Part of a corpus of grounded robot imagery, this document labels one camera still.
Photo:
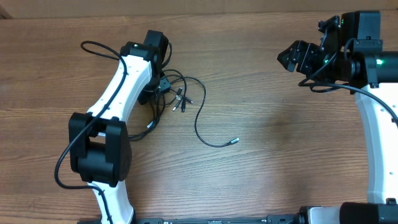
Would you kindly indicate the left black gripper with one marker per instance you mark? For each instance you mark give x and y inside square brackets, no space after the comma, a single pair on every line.
[149,94]

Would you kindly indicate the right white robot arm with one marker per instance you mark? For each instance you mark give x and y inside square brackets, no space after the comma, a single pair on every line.
[350,56]

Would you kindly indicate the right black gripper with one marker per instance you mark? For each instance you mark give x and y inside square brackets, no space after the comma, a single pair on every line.
[304,56]

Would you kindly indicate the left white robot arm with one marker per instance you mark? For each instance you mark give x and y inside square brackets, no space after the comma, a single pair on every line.
[99,145]

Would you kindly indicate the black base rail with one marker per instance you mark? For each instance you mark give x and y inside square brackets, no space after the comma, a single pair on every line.
[214,220]

